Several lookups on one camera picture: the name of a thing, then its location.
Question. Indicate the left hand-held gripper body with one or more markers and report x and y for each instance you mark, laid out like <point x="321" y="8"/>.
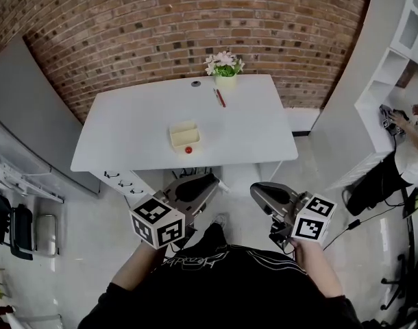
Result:
<point x="157" y="223"/>

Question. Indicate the red pen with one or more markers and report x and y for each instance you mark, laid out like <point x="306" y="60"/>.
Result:
<point x="188" y="150"/>
<point x="221" y="98"/>

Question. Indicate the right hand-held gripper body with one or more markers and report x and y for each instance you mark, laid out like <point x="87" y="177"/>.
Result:
<point x="310" y="225"/>

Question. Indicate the black bag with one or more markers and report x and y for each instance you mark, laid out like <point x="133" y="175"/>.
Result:
<point x="377" y="183"/>

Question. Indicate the person's black shirt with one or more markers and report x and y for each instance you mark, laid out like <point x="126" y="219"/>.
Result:
<point x="226" y="286"/>

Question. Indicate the grey pen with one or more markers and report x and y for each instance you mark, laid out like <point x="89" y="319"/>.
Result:
<point x="216" y="95"/>

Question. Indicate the person's right forearm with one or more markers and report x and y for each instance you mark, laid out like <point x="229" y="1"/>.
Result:
<point x="317" y="269"/>

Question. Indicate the white shelf unit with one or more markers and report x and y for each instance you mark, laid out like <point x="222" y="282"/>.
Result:
<point x="390" y="81"/>

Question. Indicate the black office chair base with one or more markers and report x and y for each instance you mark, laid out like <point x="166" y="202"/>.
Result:
<point x="401" y="283"/>

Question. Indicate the person's white shoe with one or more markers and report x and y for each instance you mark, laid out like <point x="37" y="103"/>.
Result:
<point x="220" y="220"/>

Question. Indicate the grey cabinet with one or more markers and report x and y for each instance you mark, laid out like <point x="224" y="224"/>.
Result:
<point x="31" y="122"/>

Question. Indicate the white drawer cabinet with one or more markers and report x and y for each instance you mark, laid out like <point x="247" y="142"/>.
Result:
<point x="125" y="182"/>

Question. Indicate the potted pink flowers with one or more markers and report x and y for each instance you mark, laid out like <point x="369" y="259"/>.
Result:
<point x="225" y="68"/>

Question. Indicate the person's left forearm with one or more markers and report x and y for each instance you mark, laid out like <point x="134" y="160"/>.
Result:
<point x="140" y="266"/>

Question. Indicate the grey stool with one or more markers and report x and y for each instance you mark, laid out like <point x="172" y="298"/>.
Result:
<point x="47" y="235"/>

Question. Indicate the cream pen holder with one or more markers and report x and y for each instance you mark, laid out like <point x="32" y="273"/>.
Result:
<point x="183" y="137"/>

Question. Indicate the black folding chair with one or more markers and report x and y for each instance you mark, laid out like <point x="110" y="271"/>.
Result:
<point x="13" y="225"/>

